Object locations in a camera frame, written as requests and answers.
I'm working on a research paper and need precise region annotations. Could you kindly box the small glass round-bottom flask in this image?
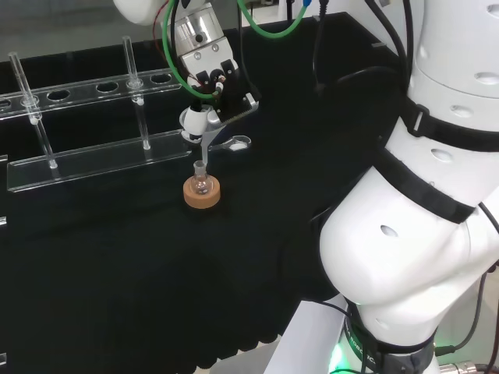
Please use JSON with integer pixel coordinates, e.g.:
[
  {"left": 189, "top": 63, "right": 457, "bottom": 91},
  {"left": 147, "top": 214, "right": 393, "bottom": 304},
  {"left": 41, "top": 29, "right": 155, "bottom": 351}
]
[{"left": 192, "top": 161, "right": 214, "bottom": 196}]

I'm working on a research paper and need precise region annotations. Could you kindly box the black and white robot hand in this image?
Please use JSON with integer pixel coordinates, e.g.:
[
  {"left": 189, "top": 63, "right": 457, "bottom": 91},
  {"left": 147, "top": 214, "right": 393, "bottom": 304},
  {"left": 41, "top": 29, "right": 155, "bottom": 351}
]
[{"left": 177, "top": 36, "right": 262, "bottom": 143}]

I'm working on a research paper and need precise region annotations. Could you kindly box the green cable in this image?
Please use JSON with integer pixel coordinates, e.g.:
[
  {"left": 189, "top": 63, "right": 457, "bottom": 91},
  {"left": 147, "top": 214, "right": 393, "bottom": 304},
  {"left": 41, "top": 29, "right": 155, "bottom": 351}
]
[
  {"left": 162, "top": 0, "right": 219, "bottom": 98},
  {"left": 236, "top": 0, "right": 313, "bottom": 40}
]

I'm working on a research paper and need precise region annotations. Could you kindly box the glass weighing funnel with powder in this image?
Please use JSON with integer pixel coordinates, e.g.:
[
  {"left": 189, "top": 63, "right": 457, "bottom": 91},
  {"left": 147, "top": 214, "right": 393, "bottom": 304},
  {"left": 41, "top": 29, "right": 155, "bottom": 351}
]
[{"left": 208, "top": 134, "right": 253, "bottom": 153}]

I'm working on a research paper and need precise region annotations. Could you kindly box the clear acrylic funnel stand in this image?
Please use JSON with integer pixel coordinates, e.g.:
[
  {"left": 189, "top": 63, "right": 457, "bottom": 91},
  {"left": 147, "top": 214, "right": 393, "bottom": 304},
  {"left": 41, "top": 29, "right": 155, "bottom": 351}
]
[{"left": 0, "top": 35, "right": 193, "bottom": 193}]

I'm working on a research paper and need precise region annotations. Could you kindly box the clear plastic funnel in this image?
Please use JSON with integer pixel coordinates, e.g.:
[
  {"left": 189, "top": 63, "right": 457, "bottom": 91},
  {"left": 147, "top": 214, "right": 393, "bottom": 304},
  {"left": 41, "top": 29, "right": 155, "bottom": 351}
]
[{"left": 196, "top": 120, "right": 231, "bottom": 184}]

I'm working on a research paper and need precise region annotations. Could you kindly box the black bench cloth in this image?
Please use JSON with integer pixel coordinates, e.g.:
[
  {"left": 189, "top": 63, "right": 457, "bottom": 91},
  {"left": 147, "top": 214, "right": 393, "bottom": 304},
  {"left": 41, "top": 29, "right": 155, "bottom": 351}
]
[{"left": 0, "top": 11, "right": 411, "bottom": 369}]

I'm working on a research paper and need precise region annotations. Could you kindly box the round cork ring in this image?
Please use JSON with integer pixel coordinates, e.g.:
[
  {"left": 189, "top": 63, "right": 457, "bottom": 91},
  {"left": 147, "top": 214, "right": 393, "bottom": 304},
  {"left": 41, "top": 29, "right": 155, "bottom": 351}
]
[{"left": 182, "top": 175, "right": 222, "bottom": 210}]

